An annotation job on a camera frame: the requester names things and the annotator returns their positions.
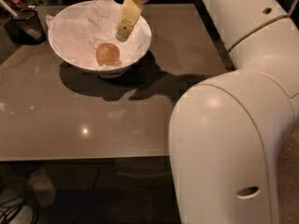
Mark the white bowl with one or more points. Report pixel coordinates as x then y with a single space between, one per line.
65 25

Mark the white cloth under table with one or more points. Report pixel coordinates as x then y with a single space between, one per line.
43 188

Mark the white paper liner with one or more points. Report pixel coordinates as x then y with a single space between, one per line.
87 25

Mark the black mesh pen holder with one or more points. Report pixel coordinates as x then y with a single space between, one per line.
28 29

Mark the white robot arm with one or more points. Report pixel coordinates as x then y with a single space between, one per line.
225 133

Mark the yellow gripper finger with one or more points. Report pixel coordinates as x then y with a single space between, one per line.
130 12

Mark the items in pen holder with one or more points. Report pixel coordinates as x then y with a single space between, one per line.
9 3

